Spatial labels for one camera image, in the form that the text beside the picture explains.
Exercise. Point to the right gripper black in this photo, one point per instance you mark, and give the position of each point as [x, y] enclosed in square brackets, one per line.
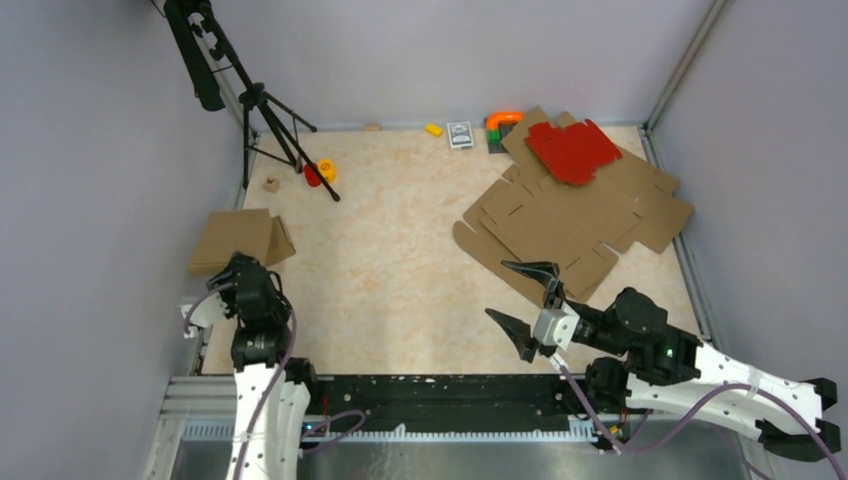
[545, 273]

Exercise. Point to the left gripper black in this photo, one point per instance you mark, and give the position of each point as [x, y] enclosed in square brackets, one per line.
[224, 276]

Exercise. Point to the brown cardboard box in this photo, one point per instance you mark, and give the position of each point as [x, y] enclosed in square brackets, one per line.
[227, 232]
[280, 245]

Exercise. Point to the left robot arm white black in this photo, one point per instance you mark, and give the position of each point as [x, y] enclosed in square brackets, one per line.
[272, 386]

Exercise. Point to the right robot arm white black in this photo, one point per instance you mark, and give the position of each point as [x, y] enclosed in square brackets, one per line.
[628, 357]

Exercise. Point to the folded brown cardboard box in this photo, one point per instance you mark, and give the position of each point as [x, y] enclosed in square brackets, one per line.
[280, 245]

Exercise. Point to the playing card deck box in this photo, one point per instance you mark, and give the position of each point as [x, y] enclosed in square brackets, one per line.
[460, 135]

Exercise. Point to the stack of brown cardboard blanks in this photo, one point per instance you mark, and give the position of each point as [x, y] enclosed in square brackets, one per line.
[527, 216]

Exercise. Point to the red yellow toy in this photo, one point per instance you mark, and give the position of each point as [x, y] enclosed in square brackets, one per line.
[327, 169]

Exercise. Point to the red flat cardboard blank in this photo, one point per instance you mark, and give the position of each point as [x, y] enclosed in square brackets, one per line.
[572, 154]

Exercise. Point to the orange green toy block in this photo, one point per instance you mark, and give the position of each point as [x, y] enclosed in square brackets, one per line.
[497, 126]

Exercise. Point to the yellow small block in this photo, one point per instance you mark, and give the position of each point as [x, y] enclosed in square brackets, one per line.
[434, 129]

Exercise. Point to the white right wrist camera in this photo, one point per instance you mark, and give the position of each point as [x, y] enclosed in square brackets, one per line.
[556, 327]

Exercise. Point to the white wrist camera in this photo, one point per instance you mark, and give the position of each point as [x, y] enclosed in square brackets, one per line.
[195, 320]
[556, 327]

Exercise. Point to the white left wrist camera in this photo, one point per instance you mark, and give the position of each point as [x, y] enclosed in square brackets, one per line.
[195, 320]

